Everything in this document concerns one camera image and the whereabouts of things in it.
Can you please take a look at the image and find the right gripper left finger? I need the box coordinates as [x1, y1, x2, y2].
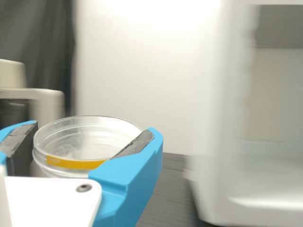
[0, 120, 39, 177]

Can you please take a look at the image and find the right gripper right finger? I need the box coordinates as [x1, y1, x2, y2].
[88, 127, 164, 227]

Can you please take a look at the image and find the petri dish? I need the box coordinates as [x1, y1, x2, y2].
[32, 115, 144, 178]

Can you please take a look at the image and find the cream microscope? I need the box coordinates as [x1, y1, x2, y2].
[0, 59, 66, 130]

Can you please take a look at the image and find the black platform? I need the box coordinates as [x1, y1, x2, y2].
[142, 152, 209, 227]

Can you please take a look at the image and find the white incubator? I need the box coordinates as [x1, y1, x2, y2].
[188, 0, 303, 224]

